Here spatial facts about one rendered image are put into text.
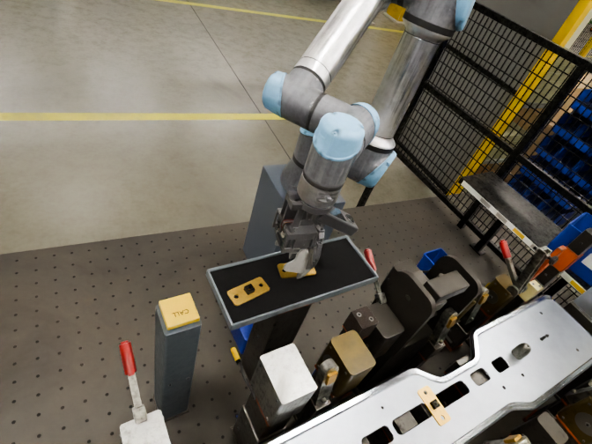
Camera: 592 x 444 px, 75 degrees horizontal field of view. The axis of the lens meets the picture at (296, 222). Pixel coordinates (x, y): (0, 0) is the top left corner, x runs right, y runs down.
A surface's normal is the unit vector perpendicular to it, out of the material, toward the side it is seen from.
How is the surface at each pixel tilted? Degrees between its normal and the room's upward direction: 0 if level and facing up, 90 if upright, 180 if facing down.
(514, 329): 0
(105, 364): 0
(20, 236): 0
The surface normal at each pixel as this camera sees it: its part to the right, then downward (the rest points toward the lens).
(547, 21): -0.88, 0.12
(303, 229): 0.25, -0.70
